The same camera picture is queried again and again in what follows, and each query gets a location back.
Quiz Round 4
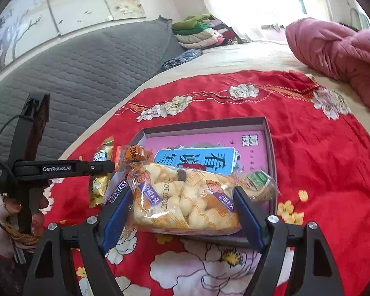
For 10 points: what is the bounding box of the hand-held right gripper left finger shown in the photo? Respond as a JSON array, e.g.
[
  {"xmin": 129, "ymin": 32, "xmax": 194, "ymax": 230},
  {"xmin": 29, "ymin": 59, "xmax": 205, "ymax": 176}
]
[{"xmin": 23, "ymin": 187, "xmax": 134, "ymax": 296}]

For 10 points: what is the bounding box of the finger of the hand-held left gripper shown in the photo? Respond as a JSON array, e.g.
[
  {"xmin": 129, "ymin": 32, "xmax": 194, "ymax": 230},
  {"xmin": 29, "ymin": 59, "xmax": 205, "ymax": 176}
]
[{"xmin": 78, "ymin": 160, "xmax": 115, "ymax": 175}]

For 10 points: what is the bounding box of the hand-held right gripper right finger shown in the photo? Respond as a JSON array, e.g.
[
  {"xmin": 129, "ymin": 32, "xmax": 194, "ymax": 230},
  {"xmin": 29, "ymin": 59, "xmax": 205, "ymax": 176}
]
[{"xmin": 233, "ymin": 186, "xmax": 344, "ymax": 296}]

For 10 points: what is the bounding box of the yellow cow print snack packet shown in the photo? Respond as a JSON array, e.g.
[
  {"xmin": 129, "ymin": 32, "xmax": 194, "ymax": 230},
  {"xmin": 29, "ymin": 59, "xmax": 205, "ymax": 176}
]
[{"xmin": 89, "ymin": 136, "xmax": 115, "ymax": 208}]

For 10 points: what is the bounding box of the brown chocolate bar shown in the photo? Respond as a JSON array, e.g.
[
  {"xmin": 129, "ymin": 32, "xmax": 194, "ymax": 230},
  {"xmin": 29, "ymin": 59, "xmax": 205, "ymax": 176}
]
[{"xmin": 103, "ymin": 173, "xmax": 129, "ymax": 204}]

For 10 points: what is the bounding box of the green label round cake packet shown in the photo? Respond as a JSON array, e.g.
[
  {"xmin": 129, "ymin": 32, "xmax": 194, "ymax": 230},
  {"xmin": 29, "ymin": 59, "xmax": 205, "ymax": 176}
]
[{"xmin": 234, "ymin": 169, "xmax": 280, "ymax": 204}]

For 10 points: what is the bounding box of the orange snack packet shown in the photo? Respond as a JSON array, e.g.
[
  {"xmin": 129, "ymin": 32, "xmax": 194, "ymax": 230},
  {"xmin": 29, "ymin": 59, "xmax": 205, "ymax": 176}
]
[{"xmin": 115, "ymin": 144, "xmax": 155, "ymax": 173}]

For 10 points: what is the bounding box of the rice cracker packet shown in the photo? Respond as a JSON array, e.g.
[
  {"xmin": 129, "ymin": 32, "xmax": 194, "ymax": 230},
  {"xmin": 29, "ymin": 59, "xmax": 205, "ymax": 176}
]
[{"xmin": 126, "ymin": 162, "xmax": 245, "ymax": 236}]

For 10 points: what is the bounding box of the grey cardboard box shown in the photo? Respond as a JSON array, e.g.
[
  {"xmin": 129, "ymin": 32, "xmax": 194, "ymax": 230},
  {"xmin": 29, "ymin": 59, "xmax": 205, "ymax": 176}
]
[{"xmin": 109, "ymin": 116, "xmax": 278, "ymax": 247}]

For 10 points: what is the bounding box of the person's left hand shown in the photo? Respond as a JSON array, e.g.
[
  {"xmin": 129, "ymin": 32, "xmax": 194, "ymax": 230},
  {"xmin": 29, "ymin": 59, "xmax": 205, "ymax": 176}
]
[{"xmin": 1, "ymin": 195, "xmax": 50, "ymax": 241}]

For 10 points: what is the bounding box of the red floral blanket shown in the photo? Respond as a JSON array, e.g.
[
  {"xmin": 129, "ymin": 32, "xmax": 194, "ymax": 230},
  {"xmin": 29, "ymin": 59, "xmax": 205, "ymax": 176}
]
[{"xmin": 45, "ymin": 69, "xmax": 370, "ymax": 296}]

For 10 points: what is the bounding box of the grey quilted headboard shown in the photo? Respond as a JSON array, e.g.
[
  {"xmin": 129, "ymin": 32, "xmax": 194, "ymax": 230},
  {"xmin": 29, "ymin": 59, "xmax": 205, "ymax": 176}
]
[{"xmin": 0, "ymin": 18, "xmax": 181, "ymax": 173}]

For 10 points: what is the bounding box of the dark floral cloth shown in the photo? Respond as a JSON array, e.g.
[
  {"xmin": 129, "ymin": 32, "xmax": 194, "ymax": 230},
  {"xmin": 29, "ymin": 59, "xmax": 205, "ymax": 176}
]
[{"xmin": 163, "ymin": 49, "xmax": 203, "ymax": 70}]

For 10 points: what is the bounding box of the beige bedsheet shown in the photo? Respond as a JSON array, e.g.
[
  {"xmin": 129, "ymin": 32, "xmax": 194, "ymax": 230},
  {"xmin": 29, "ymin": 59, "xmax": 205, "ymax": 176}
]
[{"xmin": 62, "ymin": 40, "xmax": 370, "ymax": 161}]

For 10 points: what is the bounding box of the stack of folded clothes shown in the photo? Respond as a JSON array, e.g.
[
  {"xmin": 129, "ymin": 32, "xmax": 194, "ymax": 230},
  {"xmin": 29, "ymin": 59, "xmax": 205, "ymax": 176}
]
[{"xmin": 172, "ymin": 14, "xmax": 245, "ymax": 50}]

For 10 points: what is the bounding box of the pink quilt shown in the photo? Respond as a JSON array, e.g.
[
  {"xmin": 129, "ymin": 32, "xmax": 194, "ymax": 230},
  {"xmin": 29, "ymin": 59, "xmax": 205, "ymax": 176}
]
[{"xmin": 285, "ymin": 17, "xmax": 370, "ymax": 125}]

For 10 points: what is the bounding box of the white curtain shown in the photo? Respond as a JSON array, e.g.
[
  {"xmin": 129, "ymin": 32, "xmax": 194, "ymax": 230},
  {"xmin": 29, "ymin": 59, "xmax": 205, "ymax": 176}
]
[{"xmin": 197, "ymin": 0, "xmax": 266, "ymax": 41}]

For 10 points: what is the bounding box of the black cable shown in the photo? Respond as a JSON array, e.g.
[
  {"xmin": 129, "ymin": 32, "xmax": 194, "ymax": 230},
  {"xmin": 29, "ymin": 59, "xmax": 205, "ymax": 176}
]
[{"xmin": 0, "ymin": 114, "xmax": 26, "ymax": 232}]

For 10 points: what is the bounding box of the tree print wall panel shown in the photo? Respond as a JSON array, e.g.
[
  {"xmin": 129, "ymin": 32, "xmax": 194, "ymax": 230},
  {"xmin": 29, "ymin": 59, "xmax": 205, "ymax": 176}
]
[{"xmin": 0, "ymin": 0, "xmax": 148, "ymax": 82}]

